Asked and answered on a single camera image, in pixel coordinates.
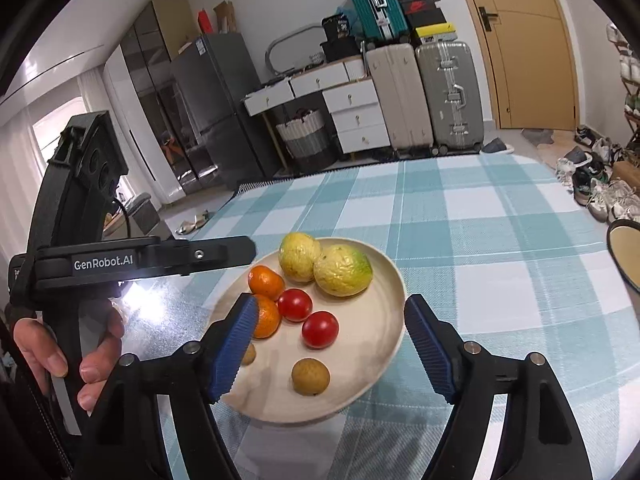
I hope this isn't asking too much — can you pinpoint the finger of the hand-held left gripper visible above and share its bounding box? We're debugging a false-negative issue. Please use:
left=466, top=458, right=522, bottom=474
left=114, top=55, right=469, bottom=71
left=159, top=235, right=258, bottom=277

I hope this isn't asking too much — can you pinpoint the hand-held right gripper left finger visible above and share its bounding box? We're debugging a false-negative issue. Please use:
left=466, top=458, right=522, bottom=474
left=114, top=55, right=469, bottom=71
left=70, top=292, right=260, bottom=480

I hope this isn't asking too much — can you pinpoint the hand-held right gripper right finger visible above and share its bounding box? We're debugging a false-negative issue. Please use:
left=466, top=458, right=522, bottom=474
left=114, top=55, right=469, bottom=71
left=403, top=295, right=593, bottom=480

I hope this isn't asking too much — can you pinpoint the beige round plate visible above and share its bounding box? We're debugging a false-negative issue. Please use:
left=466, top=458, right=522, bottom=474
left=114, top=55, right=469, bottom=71
left=202, top=237, right=407, bottom=423

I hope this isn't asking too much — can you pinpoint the red cherry tomato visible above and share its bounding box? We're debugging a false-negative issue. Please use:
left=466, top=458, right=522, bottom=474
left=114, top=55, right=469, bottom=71
left=301, top=311, right=340, bottom=350
left=277, top=288, right=314, bottom=323

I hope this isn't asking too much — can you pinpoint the person's left hand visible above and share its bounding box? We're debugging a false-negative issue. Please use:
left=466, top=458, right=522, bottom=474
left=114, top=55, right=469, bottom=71
left=12, top=306, right=126, bottom=414

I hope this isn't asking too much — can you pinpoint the pair of beige slippers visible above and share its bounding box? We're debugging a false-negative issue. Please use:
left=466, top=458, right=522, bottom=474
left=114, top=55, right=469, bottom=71
left=175, top=210, right=213, bottom=236

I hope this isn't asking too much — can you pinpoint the orange tangerine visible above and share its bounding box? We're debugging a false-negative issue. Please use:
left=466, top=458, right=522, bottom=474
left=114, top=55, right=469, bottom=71
left=248, top=265, right=285, bottom=299
left=252, top=295, right=281, bottom=339

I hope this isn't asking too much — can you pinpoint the grey stool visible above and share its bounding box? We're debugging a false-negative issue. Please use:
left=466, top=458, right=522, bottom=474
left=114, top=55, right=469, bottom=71
left=122, top=192, right=161, bottom=233

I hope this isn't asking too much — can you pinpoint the yellow green guava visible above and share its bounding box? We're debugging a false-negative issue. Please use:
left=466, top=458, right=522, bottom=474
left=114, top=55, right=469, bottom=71
left=313, top=244, right=374, bottom=297

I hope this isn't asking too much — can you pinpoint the white grey woven basket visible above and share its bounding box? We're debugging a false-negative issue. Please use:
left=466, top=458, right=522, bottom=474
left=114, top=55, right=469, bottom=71
left=276, top=109, right=337, bottom=173

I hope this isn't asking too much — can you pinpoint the dark glass door wardrobe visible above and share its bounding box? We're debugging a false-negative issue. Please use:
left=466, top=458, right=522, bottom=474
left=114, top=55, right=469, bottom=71
left=102, top=0, right=221, bottom=206

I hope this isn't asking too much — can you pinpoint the grey refrigerator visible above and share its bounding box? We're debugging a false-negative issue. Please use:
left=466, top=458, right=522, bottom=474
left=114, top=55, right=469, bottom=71
left=170, top=34, right=281, bottom=193

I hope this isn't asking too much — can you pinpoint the white drawer dresser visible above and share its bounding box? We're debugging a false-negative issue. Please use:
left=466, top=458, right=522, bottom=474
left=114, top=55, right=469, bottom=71
left=243, top=57, right=392, bottom=161

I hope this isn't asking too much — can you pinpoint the grey slipper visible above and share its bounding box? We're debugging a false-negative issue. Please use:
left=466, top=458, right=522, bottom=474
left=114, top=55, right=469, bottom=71
left=481, top=137, right=516, bottom=156

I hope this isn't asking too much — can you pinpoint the large beige cardboard box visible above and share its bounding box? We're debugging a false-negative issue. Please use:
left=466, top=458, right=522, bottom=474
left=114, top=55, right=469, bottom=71
left=151, top=0, right=201, bottom=61

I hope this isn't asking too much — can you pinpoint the oval white framed mirror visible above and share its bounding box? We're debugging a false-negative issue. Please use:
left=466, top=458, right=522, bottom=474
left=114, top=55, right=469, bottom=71
left=265, top=24, right=326, bottom=78

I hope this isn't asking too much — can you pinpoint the person's dark jacket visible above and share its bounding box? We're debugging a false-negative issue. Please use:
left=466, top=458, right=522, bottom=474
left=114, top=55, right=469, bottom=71
left=0, top=305, right=76, bottom=480

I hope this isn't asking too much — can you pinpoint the pile of shoes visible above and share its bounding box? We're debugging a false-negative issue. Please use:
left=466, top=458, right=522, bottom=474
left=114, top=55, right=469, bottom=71
left=555, top=125, right=640, bottom=223

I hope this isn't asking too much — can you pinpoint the small open cardboard box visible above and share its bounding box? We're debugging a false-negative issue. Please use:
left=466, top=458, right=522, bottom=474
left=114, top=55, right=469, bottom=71
left=213, top=0, right=238, bottom=35

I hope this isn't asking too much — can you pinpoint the beige suitcase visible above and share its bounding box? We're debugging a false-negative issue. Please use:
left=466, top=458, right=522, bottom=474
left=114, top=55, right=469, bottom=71
left=365, top=42, right=435, bottom=161

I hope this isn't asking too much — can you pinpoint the grey doormat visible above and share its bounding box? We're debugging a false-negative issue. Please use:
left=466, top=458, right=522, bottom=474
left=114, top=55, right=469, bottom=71
left=521, top=128, right=556, bottom=147

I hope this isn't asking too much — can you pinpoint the black bag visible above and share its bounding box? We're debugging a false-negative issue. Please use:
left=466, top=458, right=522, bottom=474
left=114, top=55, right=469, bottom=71
left=320, top=16, right=368, bottom=63

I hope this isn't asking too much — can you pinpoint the silver suitcase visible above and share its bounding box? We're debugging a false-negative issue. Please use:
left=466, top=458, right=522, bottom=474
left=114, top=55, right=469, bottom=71
left=415, top=40, right=486, bottom=156

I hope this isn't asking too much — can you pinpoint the teal suitcase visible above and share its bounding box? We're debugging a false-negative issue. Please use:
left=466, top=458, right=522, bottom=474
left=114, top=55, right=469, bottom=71
left=341, top=0, right=410, bottom=43

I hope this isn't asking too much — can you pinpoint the tan wooden door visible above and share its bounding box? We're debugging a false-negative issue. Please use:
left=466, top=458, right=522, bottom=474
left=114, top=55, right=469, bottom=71
left=447, top=0, right=578, bottom=131

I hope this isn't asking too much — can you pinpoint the yellow black shoe box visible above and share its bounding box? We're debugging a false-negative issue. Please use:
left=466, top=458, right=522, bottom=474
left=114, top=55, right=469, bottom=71
left=410, top=22, right=458, bottom=46

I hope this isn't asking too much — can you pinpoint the red black shoe box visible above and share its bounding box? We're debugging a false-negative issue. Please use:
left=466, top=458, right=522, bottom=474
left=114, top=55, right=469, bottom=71
left=400, top=0, right=443, bottom=17

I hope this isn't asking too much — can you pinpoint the shoe rack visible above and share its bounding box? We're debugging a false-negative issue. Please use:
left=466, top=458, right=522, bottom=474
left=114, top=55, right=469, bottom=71
left=606, top=22, right=640, bottom=161

